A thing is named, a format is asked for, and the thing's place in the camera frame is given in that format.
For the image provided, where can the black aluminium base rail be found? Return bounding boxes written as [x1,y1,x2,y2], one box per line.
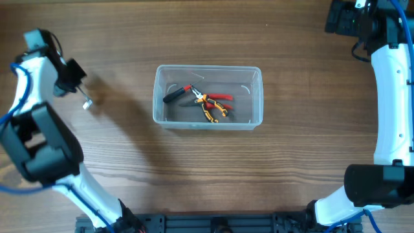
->
[74,212,364,233]

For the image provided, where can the orange black long-nose pliers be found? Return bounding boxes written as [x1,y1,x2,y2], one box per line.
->
[191,86,229,123]

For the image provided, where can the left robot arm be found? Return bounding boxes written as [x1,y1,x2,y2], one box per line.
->
[1,28,146,232]

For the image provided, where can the silver socket wrench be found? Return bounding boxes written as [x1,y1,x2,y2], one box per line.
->
[77,87,93,110]

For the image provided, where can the black red-collared screwdriver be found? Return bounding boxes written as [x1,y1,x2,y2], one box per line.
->
[163,73,204,104]

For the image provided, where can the clear plastic storage container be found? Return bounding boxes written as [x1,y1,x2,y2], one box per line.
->
[153,65,264,130]

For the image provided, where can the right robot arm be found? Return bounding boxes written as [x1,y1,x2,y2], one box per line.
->
[307,0,413,232]

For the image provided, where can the left blue cable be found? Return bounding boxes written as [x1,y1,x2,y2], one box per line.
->
[0,61,116,233]

